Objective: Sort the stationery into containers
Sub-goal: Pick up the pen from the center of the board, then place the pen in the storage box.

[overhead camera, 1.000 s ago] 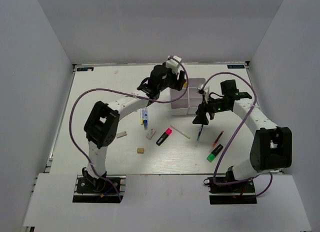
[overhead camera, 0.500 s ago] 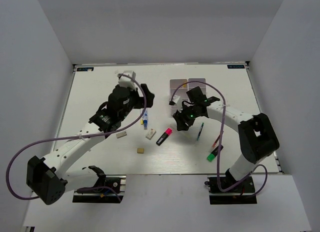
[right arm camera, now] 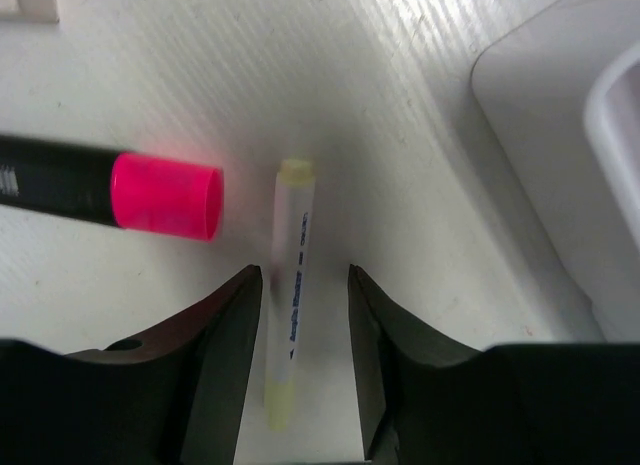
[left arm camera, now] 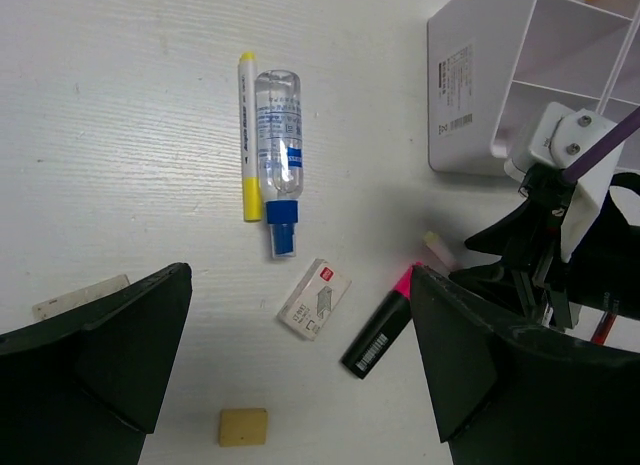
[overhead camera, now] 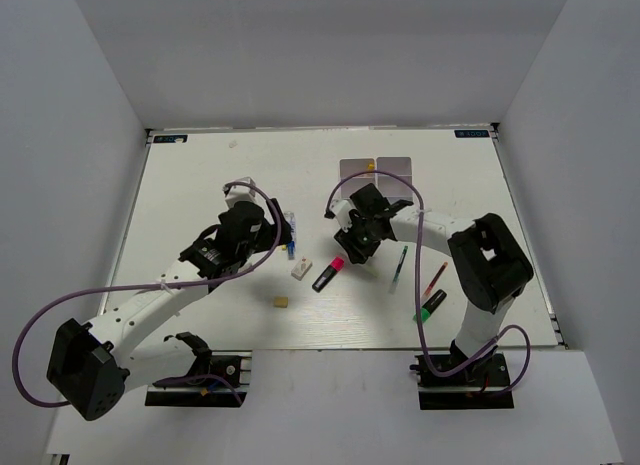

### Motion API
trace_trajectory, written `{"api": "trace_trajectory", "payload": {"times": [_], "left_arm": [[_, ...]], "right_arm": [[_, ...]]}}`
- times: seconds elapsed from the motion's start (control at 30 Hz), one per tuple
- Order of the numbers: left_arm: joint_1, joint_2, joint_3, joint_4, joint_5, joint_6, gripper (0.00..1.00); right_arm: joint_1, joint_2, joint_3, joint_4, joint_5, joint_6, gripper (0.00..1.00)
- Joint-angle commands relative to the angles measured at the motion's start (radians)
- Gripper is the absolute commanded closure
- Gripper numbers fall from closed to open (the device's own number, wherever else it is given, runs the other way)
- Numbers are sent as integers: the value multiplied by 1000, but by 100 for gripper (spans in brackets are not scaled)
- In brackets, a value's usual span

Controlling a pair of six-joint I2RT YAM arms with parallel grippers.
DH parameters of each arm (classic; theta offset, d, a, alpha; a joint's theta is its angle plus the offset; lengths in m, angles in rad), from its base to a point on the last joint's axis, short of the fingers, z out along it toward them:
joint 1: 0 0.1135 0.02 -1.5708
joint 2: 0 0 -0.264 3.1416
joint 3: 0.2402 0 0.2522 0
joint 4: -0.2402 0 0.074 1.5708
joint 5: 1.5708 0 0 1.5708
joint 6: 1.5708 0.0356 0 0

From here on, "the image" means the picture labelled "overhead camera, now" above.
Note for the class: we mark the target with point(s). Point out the white chalk stick marker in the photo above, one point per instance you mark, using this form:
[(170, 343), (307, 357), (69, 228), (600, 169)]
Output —
[(371, 270)]

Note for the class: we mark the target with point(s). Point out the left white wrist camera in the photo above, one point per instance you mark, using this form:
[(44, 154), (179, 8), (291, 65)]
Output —
[(240, 193)]

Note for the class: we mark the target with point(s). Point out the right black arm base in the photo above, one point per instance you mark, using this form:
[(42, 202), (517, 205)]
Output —
[(479, 389)]

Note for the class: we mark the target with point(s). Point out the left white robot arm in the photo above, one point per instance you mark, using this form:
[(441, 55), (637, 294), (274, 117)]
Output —
[(93, 364)]

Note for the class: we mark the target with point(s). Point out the clear blue pen pack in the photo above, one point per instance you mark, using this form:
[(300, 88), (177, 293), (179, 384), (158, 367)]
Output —
[(290, 219)]

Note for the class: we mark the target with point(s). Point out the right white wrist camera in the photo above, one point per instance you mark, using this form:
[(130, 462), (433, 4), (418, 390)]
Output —
[(339, 210)]

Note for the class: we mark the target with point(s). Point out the green black highlighter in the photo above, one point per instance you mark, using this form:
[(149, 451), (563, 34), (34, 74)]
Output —
[(429, 304)]

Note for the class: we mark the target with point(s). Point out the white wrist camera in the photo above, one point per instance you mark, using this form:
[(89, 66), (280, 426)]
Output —
[(240, 193), (339, 210)]

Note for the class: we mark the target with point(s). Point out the right blue table label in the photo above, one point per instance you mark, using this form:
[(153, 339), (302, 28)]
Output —
[(471, 133)]

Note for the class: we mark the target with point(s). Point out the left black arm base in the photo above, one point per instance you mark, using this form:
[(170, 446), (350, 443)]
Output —
[(212, 380)]

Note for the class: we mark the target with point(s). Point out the pink black highlighter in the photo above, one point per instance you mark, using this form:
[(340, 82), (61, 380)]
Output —
[(328, 274)]

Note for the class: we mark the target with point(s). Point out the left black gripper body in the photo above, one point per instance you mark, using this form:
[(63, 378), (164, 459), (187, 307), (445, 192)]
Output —
[(265, 240)]

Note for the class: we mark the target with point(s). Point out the tan eraser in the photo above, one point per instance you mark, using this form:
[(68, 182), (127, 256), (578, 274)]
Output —
[(281, 302)]

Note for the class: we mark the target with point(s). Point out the left blue table label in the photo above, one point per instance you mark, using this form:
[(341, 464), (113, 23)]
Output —
[(170, 139)]

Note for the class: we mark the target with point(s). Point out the red gel pen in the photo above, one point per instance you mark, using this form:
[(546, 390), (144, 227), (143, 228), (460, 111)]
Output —
[(435, 279)]

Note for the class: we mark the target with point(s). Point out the blue table label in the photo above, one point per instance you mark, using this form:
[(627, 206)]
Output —
[(170, 139), (471, 133)]

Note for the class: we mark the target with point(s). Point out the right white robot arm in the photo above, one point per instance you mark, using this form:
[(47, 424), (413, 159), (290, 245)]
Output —
[(491, 267)]

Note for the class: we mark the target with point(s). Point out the green gel pen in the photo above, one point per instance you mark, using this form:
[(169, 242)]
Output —
[(398, 270)]

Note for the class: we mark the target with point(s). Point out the white boxed eraser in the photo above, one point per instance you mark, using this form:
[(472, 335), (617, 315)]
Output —
[(301, 268)]

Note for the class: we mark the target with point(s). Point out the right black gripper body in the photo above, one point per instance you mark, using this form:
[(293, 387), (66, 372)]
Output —
[(359, 223)]

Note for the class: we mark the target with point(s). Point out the left white divided container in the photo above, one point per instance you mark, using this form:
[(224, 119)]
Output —
[(349, 167)]

